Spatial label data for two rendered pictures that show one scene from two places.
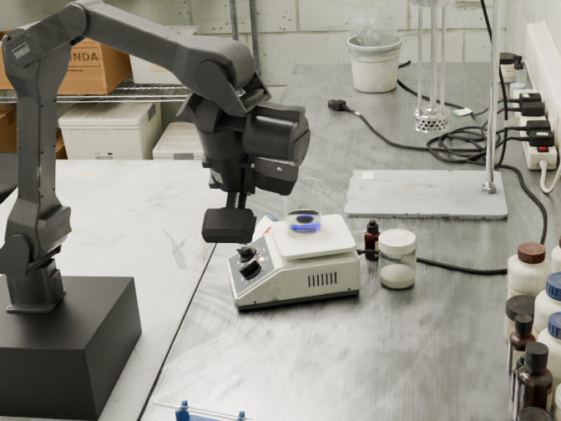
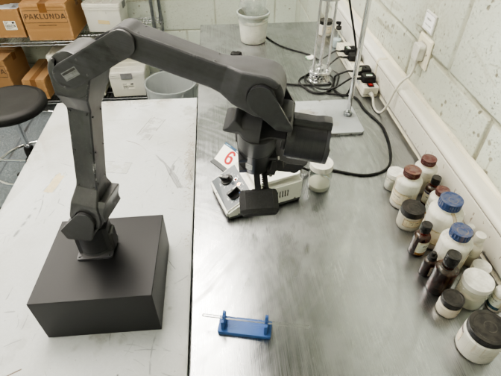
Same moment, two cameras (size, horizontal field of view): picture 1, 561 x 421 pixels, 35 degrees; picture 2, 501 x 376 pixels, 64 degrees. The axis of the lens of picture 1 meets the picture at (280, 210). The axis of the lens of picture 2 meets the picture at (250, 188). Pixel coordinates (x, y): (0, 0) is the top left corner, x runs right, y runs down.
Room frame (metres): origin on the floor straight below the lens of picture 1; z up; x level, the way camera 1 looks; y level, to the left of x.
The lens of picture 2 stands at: (0.52, 0.19, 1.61)
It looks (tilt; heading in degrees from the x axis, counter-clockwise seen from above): 42 degrees down; 345
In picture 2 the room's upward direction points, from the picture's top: straight up
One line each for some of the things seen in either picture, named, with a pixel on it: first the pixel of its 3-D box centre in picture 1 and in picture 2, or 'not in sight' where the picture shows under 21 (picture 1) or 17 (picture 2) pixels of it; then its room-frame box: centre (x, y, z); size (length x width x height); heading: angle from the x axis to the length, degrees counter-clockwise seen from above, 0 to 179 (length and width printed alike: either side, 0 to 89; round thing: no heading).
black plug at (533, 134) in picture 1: (536, 138); (365, 77); (1.69, -0.53, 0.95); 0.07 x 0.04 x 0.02; 80
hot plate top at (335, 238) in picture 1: (312, 235); (269, 165); (1.26, -0.05, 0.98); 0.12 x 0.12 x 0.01; 8
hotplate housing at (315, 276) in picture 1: (297, 261); (259, 181); (1.26, -0.02, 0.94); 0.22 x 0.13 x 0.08; 98
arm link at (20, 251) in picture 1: (30, 243); (89, 211); (1.09, 0.35, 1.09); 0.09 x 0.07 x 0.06; 157
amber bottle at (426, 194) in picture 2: not in sight; (432, 190); (1.12, -0.42, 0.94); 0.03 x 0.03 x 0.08
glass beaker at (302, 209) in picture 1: (304, 209); not in sight; (1.27, -0.04, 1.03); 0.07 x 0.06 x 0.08; 113
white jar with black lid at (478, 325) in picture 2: not in sight; (481, 336); (0.76, -0.29, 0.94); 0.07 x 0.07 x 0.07
